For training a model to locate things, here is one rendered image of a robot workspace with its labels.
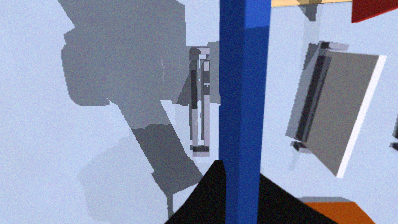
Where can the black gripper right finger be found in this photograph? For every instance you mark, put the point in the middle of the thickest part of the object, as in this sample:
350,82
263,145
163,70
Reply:
276,206

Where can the blue board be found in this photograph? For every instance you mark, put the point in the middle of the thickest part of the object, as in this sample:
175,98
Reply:
243,53

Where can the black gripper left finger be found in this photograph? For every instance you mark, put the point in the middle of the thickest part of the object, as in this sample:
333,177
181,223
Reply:
207,202

